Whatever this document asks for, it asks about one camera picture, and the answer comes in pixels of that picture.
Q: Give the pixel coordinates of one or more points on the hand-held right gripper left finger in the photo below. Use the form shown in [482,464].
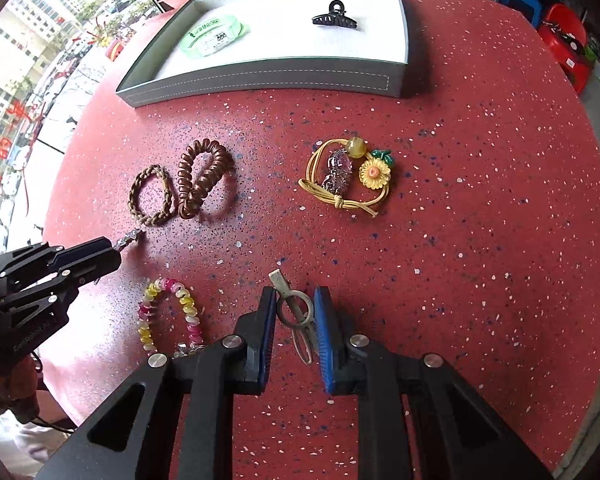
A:
[269,350]

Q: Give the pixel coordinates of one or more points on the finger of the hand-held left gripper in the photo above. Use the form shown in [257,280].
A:
[82,252]
[92,269]

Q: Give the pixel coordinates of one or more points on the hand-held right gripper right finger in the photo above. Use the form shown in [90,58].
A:
[325,350]

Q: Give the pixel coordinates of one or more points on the dark rhinestone hair clip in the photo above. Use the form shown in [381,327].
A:
[127,241]

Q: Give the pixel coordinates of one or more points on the silver hair clip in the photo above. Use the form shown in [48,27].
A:
[280,280]

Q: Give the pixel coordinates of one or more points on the crystal charm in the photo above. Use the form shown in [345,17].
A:
[336,172]

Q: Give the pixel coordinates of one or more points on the grey jewelry tray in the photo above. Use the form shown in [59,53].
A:
[280,82]

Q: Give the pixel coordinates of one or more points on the person's left hand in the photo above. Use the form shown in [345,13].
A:
[5,390]

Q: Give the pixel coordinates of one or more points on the white clothing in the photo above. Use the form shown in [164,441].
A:
[20,447]

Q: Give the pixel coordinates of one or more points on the red outdoor ornament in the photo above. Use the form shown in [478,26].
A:
[112,49]

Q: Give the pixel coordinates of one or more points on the black hair claw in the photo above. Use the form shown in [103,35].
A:
[332,20]

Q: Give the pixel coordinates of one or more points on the dark item on stool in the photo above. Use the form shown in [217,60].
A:
[572,42]

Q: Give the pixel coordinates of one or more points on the blue plastic stool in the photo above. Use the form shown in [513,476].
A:
[522,2]

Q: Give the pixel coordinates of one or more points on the red plastic stool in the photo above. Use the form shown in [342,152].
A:
[562,25]

